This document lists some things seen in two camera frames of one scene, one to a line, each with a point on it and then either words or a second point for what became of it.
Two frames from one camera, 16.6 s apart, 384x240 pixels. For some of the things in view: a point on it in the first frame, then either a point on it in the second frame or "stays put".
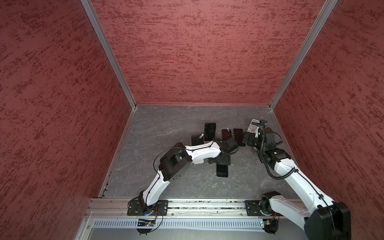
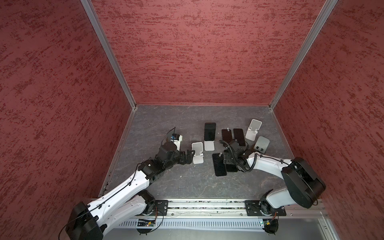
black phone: x=239 y=136 stays put
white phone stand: x=254 y=128 stays put
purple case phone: x=222 y=170 stays put
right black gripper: x=251 y=137 -> x=227 y=158
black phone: x=196 y=140 -> x=231 y=168
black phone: x=210 y=128 stays put
